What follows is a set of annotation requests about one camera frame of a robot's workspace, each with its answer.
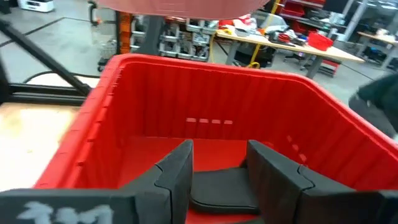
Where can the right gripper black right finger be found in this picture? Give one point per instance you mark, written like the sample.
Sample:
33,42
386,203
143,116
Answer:
289,199

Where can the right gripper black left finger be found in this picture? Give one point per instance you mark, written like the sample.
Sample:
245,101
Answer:
155,202

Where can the black slide sandal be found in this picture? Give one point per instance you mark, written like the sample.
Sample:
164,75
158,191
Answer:
224,189

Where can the pink slide sandal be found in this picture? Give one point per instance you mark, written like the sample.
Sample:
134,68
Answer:
186,7

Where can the large red plastic bin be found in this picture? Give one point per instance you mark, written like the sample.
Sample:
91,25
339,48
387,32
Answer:
217,93

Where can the small red bin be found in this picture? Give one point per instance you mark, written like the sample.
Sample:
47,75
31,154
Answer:
320,42

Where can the storage bin rack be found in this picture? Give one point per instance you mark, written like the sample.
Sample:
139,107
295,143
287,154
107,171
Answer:
186,43

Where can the wooden workbench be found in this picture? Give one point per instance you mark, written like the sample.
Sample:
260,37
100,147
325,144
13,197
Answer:
379,38
298,48

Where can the dark grey column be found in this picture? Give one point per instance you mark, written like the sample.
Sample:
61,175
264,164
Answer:
152,34

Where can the white box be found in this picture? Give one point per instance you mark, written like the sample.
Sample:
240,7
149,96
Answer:
35,5

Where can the black table frame rail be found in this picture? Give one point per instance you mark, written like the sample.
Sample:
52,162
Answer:
46,98

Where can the orange post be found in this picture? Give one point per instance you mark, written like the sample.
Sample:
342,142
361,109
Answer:
125,34

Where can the black diagonal frame brace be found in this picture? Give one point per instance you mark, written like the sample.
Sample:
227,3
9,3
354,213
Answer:
46,59

